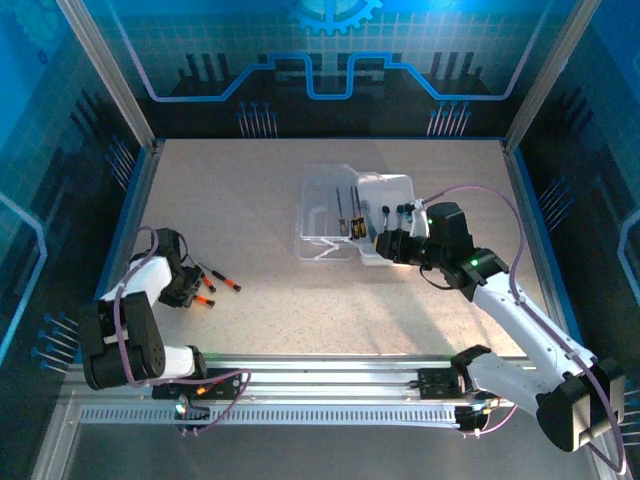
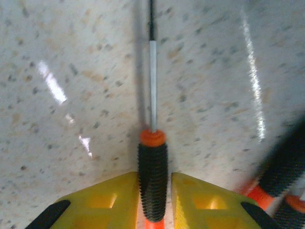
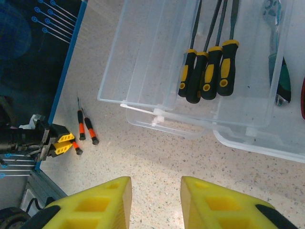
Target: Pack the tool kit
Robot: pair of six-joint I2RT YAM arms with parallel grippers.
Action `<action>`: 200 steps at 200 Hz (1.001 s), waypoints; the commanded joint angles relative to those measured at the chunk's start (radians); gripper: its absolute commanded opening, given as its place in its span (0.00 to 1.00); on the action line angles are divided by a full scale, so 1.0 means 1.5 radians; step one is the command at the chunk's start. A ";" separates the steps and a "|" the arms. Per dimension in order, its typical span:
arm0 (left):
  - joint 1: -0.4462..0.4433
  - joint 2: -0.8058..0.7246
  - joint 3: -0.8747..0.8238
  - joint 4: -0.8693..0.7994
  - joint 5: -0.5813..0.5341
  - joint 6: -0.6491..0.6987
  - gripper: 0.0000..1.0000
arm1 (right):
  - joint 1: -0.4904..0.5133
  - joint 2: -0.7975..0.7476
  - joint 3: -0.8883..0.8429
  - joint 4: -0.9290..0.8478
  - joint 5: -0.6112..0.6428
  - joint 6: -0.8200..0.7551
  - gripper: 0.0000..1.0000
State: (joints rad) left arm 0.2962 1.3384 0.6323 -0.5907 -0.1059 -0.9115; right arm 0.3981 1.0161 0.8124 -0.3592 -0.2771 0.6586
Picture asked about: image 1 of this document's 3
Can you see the clear plastic tool box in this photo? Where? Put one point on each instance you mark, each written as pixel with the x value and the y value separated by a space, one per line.
pixel 320 210

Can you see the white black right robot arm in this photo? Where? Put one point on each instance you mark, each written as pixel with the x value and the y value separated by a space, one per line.
pixel 530 325

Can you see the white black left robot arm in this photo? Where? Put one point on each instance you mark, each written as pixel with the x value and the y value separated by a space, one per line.
pixel 150 277

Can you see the controller board with green light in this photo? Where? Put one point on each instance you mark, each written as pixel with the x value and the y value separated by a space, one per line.
pixel 470 415
pixel 182 407

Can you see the aluminium mounting beam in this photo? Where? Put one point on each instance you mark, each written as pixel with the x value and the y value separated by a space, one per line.
pixel 325 380

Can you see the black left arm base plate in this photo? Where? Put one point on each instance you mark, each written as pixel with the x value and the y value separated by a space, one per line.
pixel 162 391

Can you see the aluminium side rail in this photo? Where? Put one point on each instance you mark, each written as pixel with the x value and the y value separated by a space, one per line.
pixel 142 190
pixel 516 170

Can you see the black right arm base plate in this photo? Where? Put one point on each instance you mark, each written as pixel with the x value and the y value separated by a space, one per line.
pixel 432 382

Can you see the aluminium lower frame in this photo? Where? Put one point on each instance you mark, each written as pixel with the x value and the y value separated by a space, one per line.
pixel 55 440

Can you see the aluminium frame post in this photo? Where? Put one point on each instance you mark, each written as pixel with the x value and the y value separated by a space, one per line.
pixel 548 75
pixel 111 75

